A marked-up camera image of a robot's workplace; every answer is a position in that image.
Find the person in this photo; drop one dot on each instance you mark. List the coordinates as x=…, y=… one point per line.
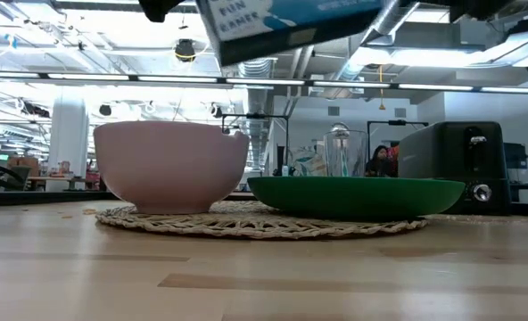
x=380, y=162

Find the white teal patterned bag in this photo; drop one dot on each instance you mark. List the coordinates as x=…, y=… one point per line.
x=306, y=162

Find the black tubular stand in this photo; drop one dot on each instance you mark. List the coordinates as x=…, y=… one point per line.
x=398, y=122

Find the blue frosted flakes cereal box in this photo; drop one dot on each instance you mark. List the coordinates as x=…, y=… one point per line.
x=291, y=27

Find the empty clear glass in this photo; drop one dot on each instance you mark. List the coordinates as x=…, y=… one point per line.
x=335, y=156

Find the green plate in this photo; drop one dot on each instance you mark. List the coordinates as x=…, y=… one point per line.
x=357, y=196

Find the black hanging ceiling lamp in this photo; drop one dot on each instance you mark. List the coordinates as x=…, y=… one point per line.
x=185, y=50

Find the pale bowl with notched rim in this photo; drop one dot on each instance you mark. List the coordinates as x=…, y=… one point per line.
x=170, y=169

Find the round woven placemat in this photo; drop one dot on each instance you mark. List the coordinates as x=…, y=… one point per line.
x=246, y=225

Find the black chair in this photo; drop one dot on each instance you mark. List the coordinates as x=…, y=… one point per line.
x=5, y=176

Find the black toaster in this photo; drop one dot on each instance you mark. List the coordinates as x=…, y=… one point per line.
x=442, y=151

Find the small white bottle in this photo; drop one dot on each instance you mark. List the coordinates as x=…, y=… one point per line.
x=285, y=170

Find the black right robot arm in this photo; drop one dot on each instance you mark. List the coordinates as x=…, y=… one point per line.
x=482, y=6

